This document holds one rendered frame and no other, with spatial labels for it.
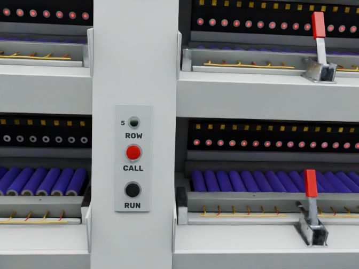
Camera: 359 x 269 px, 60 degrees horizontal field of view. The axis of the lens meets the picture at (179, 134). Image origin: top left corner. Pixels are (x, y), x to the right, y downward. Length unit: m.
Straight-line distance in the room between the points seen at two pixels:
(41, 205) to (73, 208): 0.04
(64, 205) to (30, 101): 0.14
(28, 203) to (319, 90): 0.39
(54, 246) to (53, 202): 0.06
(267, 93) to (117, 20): 0.19
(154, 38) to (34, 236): 0.28
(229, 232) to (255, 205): 0.06
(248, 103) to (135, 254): 0.22
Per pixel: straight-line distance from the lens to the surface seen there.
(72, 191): 0.47
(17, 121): 0.55
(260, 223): 0.45
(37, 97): 0.39
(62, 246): 0.41
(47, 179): 0.50
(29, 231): 0.44
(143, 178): 0.36
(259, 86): 0.38
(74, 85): 0.37
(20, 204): 0.45
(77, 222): 0.43
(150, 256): 0.39
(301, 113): 0.41
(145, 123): 0.35
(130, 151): 0.35
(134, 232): 0.38
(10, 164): 0.56
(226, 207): 0.45
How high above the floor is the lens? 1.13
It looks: 3 degrees down
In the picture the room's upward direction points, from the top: 2 degrees clockwise
